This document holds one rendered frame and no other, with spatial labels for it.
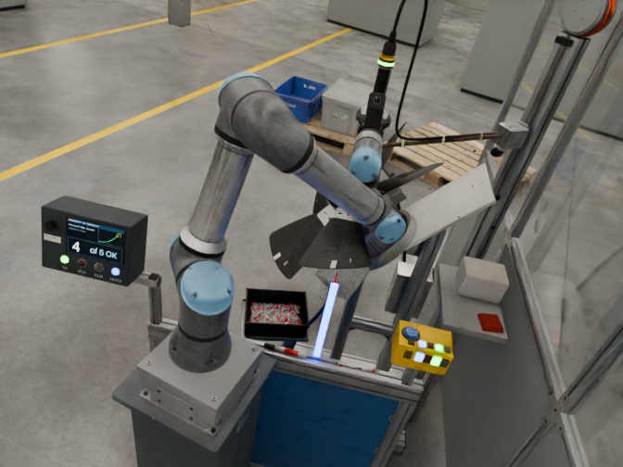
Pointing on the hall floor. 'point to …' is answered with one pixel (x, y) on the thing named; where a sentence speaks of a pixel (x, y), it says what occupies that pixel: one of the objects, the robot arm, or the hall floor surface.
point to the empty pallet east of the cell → (457, 150)
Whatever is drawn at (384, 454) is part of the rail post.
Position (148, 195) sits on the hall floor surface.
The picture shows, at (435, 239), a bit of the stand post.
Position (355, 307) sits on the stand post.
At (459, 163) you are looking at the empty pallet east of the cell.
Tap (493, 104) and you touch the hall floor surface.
